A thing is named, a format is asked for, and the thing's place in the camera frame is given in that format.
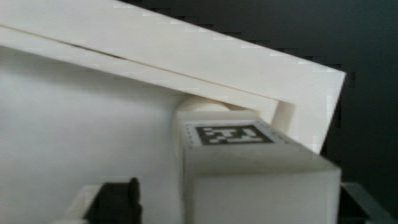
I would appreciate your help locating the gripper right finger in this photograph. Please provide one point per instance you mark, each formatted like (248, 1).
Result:
(361, 210)

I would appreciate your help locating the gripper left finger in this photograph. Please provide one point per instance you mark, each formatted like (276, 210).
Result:
(105, 204)

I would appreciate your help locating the white table leg with tag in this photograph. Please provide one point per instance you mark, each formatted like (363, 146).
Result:
(255, 179)

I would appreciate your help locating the white square table top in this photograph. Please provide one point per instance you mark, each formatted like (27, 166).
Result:
(86, 109)

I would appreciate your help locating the white fence wall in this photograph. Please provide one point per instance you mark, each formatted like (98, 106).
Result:
(118, 38)

